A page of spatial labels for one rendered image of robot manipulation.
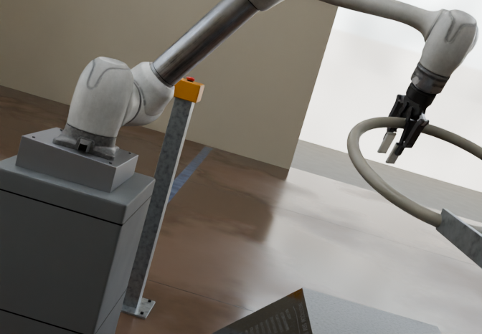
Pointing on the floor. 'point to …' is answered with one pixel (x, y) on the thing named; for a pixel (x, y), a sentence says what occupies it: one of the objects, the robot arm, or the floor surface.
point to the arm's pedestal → (66, 251)
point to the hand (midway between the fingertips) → (390, 148)
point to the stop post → (161, 195)
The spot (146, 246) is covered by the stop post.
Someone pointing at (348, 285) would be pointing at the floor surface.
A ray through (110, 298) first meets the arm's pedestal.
